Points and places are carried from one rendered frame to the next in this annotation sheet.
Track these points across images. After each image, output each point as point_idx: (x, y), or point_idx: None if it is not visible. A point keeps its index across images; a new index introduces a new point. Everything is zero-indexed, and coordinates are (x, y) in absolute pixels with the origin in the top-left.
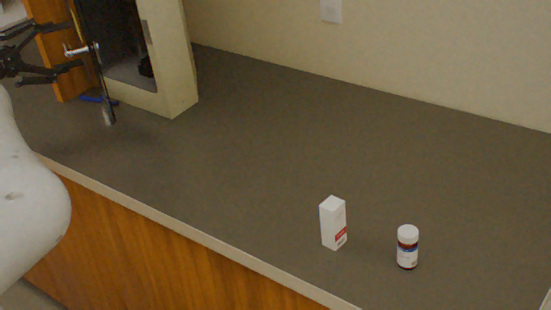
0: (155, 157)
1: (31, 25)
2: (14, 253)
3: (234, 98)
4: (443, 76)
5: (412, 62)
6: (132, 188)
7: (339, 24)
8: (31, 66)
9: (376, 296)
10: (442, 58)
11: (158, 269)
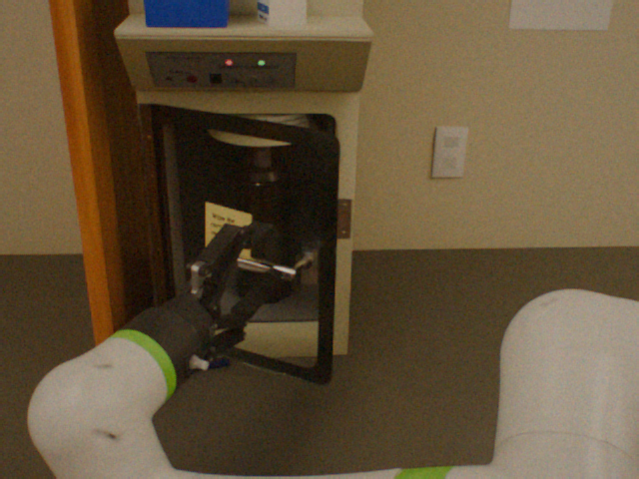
0: (416, 410)
1: (239, 234)
2: None
3: (379, 301)
4: (586, 214)
5: (550, 206)
6: (461, 463)
7: (457, 178)
8: (221, 316)
9: None
10: (587, 194)
11: None
